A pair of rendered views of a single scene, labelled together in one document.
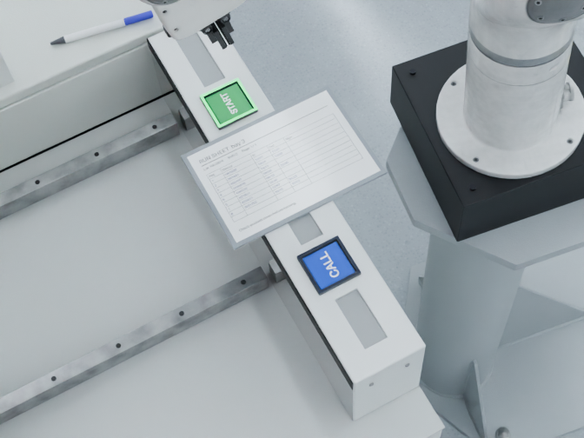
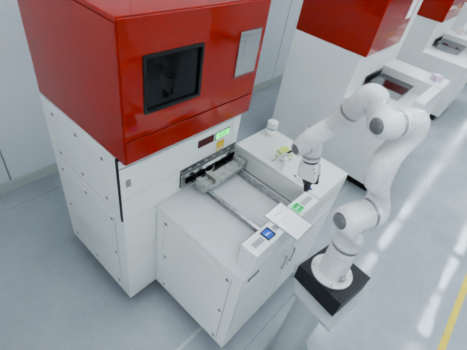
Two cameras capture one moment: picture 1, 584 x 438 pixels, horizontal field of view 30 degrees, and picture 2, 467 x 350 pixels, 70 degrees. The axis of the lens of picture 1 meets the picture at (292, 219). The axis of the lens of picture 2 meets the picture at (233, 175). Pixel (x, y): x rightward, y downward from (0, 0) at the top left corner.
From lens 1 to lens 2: 0.83 m
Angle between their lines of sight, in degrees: 40
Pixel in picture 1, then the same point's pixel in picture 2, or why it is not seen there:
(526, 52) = (336, 242)
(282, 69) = not seen: hidden behind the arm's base
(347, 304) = (260, 239)
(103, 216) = (263, 203)
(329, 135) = (300, 228)
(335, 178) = (290, 230)
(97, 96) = (289, 191)
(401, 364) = (250, 255)
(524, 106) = (328, 260)
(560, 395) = not seen: outside the picture
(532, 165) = (319, 277)
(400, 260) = not seen: hidden behind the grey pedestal
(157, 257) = (259, 215)
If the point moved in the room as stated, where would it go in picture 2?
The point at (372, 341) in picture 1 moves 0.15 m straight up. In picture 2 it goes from (253, 246) to (260, 224)
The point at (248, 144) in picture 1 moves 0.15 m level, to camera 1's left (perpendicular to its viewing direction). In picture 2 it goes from (289, 212) to (275, 193)
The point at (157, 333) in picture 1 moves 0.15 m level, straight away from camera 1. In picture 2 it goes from (240, 217) to (259, 204)
